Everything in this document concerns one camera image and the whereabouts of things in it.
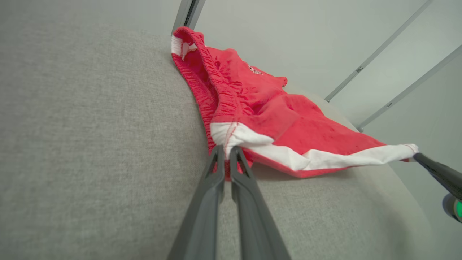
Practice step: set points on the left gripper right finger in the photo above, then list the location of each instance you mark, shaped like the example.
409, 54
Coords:
252, 216

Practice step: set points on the grey partition frame post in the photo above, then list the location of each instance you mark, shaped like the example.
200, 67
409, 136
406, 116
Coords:
411, 86
379, 50

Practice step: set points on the grey partition post pair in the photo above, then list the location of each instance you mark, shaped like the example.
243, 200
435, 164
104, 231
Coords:
186, 16

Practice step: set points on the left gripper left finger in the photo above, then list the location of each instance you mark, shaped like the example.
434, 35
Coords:
202, 216

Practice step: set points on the red shorts white trim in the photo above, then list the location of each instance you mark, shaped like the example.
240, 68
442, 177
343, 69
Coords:
274, 119

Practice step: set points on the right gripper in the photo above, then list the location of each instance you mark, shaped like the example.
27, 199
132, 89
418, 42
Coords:
455, 209

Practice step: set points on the grey fabric sofa cushion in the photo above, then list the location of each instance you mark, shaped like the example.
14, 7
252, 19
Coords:
108, 144

